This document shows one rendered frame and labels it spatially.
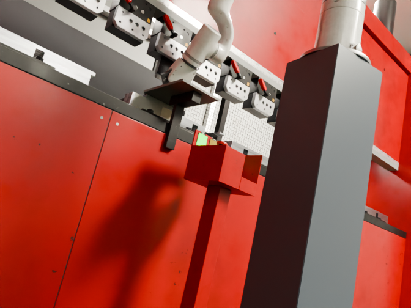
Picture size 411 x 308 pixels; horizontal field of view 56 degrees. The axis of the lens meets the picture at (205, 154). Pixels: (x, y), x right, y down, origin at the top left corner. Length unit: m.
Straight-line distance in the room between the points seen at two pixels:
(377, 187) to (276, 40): 1.63
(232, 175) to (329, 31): 0.51
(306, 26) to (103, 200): 1.62
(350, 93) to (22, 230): 0.97
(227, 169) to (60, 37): 1.17
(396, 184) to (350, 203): 2.32
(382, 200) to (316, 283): 2.43
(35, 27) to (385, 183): 2.63
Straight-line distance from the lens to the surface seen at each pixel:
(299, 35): 2.38
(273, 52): 2.16
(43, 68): 1.30
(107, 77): 2.13
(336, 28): 1.14
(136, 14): 1.64
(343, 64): 1.03
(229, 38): 1.61
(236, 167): 1.28
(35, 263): 1.29
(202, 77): 1.78
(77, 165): 1.30
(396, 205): 3.26
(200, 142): 1.37
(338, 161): 0.96
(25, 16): 2.05
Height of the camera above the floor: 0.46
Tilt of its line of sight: 13 degrees up
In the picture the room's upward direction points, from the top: 13 degrees clockwise
